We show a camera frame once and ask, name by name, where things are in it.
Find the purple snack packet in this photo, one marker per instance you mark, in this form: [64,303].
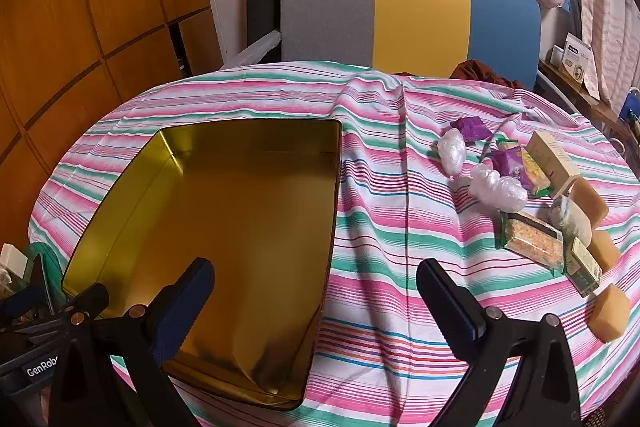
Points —
[507,162]
[470,128]

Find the white wrapped bar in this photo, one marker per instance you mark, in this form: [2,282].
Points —
[255,49]

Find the small white cup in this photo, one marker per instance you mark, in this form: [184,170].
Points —
[555,55]

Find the striped pink green tablecloth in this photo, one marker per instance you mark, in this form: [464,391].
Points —
[380,217]

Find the wooden wardrobe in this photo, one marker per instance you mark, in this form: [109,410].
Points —
[75,7]

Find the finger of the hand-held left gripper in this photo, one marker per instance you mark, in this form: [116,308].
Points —
[22,301]
[92,297]

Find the white plastic bundle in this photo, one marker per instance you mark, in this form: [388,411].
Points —
[482,182]
[510,194]
[452,149]

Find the tan sponge block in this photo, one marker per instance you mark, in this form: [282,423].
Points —
[607,312]
[590,202]
[602,248]

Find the cream cardboard box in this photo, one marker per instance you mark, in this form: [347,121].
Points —
[552,157]

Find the beige sock with blue cuff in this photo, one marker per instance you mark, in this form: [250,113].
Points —
[566,214]

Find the clear cereal bar packet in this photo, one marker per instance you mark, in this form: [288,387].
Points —
[530,242]

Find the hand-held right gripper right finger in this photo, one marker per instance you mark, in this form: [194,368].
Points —
[450,307]

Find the rectangular metal tin box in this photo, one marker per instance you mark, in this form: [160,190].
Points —
[240,217]

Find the white box with blue label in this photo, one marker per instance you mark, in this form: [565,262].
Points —
[577,57]

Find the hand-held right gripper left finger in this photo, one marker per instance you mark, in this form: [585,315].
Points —
[185,312]

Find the maroon cloth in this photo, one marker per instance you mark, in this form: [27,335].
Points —
[475,71]

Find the green yellow snack packet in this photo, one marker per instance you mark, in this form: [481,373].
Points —
[531,172]

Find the white block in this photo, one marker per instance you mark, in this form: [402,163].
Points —
[12,259]

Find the small green box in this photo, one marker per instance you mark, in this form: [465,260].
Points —
[582,264]

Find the grey yellow blue chair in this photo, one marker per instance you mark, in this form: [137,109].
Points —
[420,7]

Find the wooden shelf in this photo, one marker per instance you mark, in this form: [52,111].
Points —
[575,92]

